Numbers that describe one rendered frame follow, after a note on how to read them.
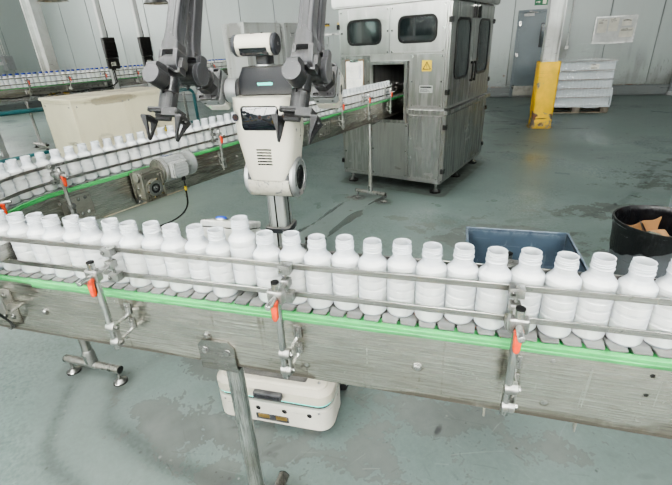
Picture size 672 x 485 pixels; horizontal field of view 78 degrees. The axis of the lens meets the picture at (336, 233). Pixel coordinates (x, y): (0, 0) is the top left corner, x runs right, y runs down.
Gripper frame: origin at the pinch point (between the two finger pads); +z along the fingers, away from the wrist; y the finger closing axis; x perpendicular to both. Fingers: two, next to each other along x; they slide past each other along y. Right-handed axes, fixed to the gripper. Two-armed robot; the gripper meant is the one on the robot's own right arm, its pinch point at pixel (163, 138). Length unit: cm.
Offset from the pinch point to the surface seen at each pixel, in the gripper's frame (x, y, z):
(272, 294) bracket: -40, 55, 40
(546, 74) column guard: 614, 283, -307
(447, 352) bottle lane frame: -32, 90, 49
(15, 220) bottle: -28.5, -19.8, 31.2
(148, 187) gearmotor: 64, -48, 8
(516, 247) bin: 26, 116, 23
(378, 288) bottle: -34, 75, 37
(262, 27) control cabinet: 453, -166, -294
